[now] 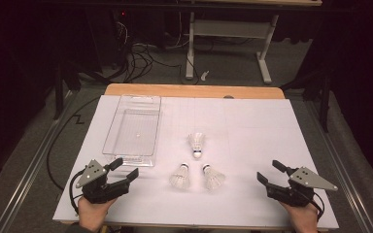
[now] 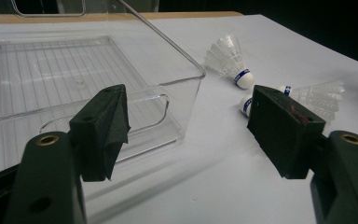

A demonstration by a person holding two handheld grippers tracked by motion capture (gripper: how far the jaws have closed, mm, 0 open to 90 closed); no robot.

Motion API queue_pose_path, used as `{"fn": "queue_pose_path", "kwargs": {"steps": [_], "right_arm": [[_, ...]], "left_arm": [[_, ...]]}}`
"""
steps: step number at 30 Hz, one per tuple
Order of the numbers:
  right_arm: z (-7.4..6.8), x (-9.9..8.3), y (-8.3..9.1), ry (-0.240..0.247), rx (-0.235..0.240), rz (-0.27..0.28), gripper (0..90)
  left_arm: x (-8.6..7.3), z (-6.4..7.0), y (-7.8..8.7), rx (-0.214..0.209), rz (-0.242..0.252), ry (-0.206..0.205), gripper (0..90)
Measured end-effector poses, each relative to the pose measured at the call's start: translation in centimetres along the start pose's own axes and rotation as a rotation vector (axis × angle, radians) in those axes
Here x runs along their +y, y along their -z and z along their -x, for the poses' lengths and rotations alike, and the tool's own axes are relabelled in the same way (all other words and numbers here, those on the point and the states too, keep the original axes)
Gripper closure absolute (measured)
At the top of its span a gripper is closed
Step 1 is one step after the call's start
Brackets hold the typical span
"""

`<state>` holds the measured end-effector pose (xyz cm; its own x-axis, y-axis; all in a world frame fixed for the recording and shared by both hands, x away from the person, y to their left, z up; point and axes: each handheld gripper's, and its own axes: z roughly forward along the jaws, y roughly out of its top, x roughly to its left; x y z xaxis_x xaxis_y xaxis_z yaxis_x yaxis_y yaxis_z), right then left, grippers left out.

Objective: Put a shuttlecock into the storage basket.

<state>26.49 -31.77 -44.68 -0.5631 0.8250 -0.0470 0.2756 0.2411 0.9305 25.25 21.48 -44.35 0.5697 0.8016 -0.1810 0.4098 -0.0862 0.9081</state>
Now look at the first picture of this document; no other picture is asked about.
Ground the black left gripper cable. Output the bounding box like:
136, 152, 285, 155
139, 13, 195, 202
69, 169, 86, 217

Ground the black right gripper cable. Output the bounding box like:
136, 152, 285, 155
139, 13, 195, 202
310, 192, 325, 221

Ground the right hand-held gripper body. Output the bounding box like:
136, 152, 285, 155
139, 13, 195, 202
266, 166, 339, 208

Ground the black metal stand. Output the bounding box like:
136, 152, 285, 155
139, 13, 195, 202
281, 69, 333, 134
52, 61, 82, 120

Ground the white shuttlecock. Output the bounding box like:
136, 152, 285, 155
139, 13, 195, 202
201, 163, 226, 191
169, 162, 190, 190
187, 132, 206, 159

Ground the metal floor rail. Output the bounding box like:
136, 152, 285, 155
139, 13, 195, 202
304, 96, 373, 233
0, 90, 79, 233

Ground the tangle of black cables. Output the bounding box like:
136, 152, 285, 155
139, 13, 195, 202
110, 42, 183, 83

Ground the long black floor cable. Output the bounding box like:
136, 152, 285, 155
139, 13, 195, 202
46, 95, 101, 192

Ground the clear plastic box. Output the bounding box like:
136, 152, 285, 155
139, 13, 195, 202
101, 94, 162, 168

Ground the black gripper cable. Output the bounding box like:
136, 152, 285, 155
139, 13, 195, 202
310, 192, 325, 221
69, 169, 86, 217

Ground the white desk frame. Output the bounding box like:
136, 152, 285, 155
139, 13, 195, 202
178, 0, 323, 85

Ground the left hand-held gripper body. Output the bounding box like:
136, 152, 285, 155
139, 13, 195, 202
75, 158, 131, 205

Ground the black equipment with red light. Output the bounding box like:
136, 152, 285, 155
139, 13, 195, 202
111, 9, 168, 50

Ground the person's left hand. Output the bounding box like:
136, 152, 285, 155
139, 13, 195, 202
77, 195, 118, 233

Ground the white table cover sheet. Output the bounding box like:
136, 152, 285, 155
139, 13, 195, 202
51, 94, 340, 231

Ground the person's right hand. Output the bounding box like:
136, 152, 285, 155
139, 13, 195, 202
280, 201, 319, 233

